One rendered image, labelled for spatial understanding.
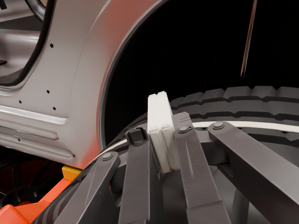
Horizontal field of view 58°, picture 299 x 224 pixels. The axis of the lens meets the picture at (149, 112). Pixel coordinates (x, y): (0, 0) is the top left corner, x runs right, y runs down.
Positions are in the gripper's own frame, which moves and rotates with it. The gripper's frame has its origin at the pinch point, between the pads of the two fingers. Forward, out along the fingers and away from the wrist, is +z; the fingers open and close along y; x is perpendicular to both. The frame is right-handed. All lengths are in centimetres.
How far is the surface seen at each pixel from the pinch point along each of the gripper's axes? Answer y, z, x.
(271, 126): 8.9, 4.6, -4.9
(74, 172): -37, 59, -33
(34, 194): -70, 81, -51
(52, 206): -13.5, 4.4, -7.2
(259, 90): 11.0, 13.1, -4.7
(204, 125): 3.4, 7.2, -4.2
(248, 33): 25, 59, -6
